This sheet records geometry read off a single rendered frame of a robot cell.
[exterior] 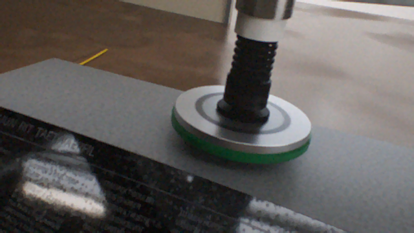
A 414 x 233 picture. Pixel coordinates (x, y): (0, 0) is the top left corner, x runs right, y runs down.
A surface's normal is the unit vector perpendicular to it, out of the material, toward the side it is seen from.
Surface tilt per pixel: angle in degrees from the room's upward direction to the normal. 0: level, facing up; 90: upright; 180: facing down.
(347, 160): 0
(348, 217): 0
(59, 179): 45
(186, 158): 0
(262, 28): 90
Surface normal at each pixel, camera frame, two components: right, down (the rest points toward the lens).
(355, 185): 0.15, -0.89
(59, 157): -0.17, -0.39
